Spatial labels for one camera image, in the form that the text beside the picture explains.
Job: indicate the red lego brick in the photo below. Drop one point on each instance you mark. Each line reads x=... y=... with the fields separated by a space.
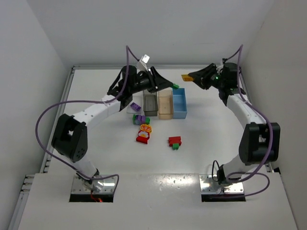
x=174 y=140

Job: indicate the metal base plate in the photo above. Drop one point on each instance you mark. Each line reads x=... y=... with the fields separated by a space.
x=99 y=187
x=210 y=187

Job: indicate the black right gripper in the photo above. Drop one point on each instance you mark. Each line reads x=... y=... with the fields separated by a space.
x=208 y=77

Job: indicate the blue plastic container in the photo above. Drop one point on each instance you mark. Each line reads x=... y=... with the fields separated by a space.
x=179 y=104

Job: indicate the purple lego brick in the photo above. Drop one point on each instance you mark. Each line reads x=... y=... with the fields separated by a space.
x=135 y=107

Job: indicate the purple curved lego piece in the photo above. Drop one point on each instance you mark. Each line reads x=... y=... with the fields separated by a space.
x=140 y=119

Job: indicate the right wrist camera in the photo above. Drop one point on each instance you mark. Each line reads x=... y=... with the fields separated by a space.
x=220 y=65

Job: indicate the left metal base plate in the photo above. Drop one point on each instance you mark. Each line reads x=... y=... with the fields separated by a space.
x=99 y=187

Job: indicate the yellow butterfly lego piece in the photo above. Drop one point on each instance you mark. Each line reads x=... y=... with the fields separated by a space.
x=146 y=127

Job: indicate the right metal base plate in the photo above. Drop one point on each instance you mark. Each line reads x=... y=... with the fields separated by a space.
x=210 y=187

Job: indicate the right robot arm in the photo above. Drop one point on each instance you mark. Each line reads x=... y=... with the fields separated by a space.
x=260 y=141

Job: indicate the clear plastic container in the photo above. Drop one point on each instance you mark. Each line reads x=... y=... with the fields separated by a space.
x=138 y=99

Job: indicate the small green lego brick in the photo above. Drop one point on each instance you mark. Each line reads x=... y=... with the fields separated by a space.
x=175 y=146

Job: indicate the yellow lego brick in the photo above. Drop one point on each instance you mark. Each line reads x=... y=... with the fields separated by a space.
x=187 y=78

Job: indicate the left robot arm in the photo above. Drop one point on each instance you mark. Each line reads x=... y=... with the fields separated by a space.
x=70 y=138

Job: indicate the green lego plate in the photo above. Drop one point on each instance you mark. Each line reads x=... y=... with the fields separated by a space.
x=175 y=86

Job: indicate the red flower lego piece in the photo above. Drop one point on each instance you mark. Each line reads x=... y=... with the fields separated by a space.
x=143 y=137

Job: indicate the smoke grey plastic container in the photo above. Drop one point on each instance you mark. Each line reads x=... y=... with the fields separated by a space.
x=150 y=103

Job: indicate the tan plastic container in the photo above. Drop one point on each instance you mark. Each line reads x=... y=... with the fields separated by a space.
x=165 y=105

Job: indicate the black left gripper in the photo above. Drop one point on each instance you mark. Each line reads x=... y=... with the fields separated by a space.
x=153 y=79

